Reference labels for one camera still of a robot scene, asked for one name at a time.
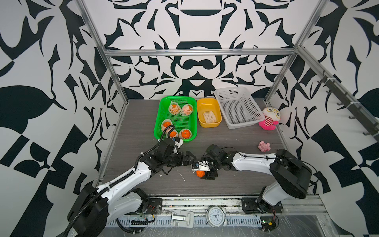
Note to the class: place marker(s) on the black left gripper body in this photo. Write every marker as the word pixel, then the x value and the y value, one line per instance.
pixel 173 160

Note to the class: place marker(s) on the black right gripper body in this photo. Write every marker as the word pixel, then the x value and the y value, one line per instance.
pixel 213 166

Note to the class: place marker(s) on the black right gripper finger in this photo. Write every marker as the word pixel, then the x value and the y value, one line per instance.
pixel 206 158
pixel 209 175

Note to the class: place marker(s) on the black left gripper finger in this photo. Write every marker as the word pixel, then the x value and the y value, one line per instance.
pixel 186 163
pixel 188 157

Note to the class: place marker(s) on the orange being unwrapped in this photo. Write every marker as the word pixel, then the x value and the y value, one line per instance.
pixel 200 173

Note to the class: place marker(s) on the white foam net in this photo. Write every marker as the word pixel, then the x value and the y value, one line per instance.
pixel 209 117

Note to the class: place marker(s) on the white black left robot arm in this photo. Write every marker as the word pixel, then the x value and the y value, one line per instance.
pixel 95 207

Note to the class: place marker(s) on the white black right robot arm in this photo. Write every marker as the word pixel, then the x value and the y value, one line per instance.
pixel 292 176

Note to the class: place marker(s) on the netted orange front middle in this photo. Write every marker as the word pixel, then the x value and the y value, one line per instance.
pixel 171 133

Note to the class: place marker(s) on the netted orange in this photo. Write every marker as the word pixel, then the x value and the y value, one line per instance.
pixel 186 110
pixel 166 123
pixel 174 108
pixel 185 134
pixel 171 133

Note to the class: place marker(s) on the netted orange front right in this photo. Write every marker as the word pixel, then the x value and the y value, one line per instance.
pixel 185 134

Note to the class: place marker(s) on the netted orange front left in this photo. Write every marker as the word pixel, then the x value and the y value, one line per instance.
pixel 166 123

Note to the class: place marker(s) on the white analog clock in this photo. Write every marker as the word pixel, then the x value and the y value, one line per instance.
pixel 216 217

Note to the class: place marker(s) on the yellow plastic tub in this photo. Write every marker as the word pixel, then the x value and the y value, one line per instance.
pixel 208 104

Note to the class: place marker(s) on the green plastic basket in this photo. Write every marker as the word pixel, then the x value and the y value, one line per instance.
pixel 180 122

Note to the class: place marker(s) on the small pink pig toy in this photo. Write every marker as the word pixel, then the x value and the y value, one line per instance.
pixel 264 147

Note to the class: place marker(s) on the netted orange back left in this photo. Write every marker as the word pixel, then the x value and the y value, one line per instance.
pixel 174 108

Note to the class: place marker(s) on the netted orange back right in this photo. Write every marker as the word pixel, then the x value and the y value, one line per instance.
pixel 186 110

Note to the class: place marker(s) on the white rectangular device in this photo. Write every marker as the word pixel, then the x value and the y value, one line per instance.
pixel 181 218

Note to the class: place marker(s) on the white perforated plastic basket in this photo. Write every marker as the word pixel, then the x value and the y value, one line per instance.
pixel 238 107

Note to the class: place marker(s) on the pink white plush doll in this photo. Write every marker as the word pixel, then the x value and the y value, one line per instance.
pixel 272 118

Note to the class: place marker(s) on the small circuit board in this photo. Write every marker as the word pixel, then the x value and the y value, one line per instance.
pixel 268 225

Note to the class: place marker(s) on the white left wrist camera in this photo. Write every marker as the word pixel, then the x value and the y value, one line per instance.
pixel 178 143

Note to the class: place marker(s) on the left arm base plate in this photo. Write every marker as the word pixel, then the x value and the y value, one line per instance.
pixel 150 207

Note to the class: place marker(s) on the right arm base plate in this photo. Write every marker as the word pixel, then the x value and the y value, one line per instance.
pixel 258 206

